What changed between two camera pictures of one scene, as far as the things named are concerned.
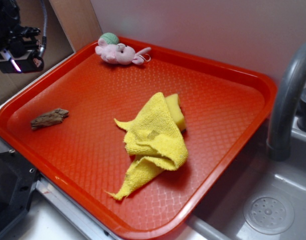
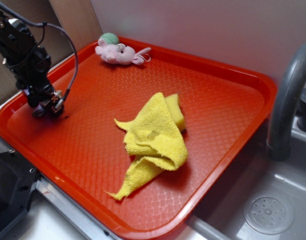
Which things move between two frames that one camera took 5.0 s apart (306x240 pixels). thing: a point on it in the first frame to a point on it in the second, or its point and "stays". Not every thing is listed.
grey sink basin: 260,198 stays
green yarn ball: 111,38 stays
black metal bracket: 14,178 stays
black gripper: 18,51 to 45,98
